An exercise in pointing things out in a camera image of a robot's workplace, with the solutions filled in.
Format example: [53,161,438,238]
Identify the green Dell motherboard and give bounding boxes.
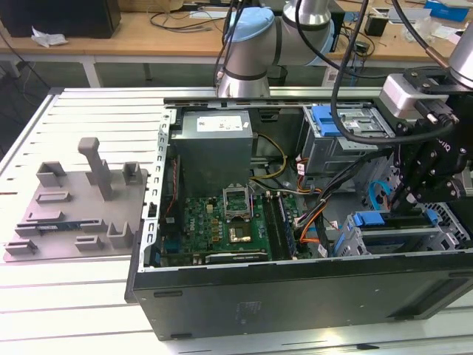
[153,184,322,266]

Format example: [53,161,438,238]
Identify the grey plastic parts rack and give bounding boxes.
[1,136,151,263]

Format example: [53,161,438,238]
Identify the black computer tower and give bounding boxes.
[0,0,122,40]

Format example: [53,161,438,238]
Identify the black open PC case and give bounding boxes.
[123,96,473,343]

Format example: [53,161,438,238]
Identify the black RAM slot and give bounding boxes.
[279,192,298,260]
[275,192,292,260]
[262,192,281,260]
[268,192,286,260]

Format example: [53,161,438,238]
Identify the blue data wire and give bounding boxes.
[368,179,392,212]

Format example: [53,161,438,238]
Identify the black camera cable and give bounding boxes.
[330,0,455,143]

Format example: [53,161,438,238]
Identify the black cable with copper sleeve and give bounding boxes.
[391,0,451,70]

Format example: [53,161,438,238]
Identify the wooden desk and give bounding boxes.
[0,0,473,88]

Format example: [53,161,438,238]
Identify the black graphics card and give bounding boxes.
[205,251,270,264]

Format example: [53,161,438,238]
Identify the orange red yellow power wire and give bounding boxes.
[298,216,323,246]

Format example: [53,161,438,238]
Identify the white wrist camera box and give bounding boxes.
[380,72,422,120]

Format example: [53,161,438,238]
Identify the grey power supply unit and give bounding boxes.
[169,109,256,199]

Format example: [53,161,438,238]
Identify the yellow black power cable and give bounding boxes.
[254,133,288,182]

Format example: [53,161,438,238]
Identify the CPU socket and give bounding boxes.
[227,217,256,245]

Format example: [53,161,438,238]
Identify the crumpled white paper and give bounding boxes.
[31,25,69,48]

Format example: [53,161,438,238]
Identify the clear plastic bag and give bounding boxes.
[402,20,435,41]

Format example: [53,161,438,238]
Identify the dark RAM stick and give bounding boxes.
[35,220,81,231]

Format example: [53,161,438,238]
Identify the metal socket cover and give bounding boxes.
[221,183,253,223]

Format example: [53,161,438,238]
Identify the grey metal disk bay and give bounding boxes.
[332,209,463,256]

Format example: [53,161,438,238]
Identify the black cable bundle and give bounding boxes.
[295,147,392,226]

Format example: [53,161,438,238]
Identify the blue plastic drive latch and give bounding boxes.
[311,106,349,137]

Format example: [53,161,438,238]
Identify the blue cardboard box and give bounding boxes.
[424,0,473,21]

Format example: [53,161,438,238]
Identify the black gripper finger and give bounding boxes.
[396,172,463,218]
[390,121,432,214]

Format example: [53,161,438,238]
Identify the small brown box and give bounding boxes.
[364,16,389,37]

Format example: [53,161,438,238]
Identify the grey metal drive cage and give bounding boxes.
[301,105,398,178]

